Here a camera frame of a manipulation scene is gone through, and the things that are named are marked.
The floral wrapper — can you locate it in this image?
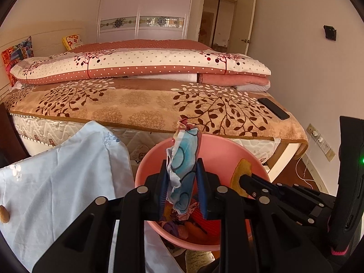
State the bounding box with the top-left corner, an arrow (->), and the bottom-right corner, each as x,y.
166,118 -> 201,215

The orange peel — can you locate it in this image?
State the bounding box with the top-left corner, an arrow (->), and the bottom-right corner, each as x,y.
230,159 -> 252,198

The red foam net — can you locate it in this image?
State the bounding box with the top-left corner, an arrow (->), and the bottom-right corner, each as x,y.
184,202 -> 221,245

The purple face mask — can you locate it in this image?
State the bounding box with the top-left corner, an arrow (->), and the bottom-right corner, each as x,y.
160,221 -> 179,237

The pink plastic basin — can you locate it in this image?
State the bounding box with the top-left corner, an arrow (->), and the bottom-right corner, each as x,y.
135,134 -> 270,251

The bed with brown blanket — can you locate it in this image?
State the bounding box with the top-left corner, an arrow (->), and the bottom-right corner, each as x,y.
0,19 -> 309,182

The white red dotted quilt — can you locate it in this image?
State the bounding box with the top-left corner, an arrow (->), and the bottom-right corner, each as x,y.
9,40 -> 271,91

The light blue floral cloth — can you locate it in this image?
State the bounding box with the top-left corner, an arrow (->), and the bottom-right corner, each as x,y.
1,121 -> 181,272

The dark wood nightstand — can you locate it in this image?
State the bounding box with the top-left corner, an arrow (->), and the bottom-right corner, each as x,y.
0,103 -> 30,168

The walnut near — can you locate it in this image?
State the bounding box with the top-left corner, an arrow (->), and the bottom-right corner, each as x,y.
0,205 -> 10,224

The white door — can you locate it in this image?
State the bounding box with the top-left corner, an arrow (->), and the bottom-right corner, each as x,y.
228,0 -> 256,54

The yellow pillow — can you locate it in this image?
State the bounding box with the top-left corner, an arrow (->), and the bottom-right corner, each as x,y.
62,34 -> 83,51

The white wardrobe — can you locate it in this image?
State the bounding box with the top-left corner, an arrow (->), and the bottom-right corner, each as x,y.
96,0 -> 260,55

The colourful pillow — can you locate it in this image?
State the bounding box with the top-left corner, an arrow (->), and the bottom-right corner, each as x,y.
1,36 -> 34,86

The white charger cable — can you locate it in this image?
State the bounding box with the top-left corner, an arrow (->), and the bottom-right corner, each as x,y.
295,131 -> 321,190

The wall socket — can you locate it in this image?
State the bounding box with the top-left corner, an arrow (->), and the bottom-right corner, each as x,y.
306,123 -> 336,162

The black wall box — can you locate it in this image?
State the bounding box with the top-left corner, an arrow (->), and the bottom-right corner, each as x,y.
323,25 -> 337,41

